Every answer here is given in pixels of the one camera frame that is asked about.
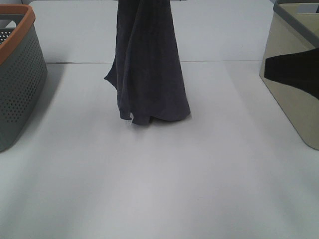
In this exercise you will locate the beige basket grey rim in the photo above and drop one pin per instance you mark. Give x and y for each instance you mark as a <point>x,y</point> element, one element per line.
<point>294,28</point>

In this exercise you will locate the dark grey towel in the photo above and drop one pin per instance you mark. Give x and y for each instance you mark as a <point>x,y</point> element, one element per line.
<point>146,71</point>

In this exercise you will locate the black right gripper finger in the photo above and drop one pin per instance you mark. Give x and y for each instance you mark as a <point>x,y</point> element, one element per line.
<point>299,70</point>

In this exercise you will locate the grey perforated basket orange rim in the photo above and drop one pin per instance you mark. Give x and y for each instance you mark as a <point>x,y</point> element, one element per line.
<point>23,71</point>

